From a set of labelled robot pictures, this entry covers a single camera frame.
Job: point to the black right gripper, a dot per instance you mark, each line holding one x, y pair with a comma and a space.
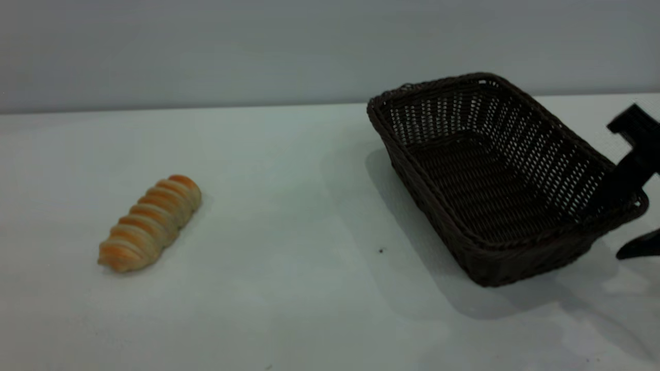
639, 126

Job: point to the striped golden bread roll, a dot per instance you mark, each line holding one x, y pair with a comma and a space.
149, 224

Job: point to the dark brown woven basket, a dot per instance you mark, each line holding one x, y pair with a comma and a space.
479, 196

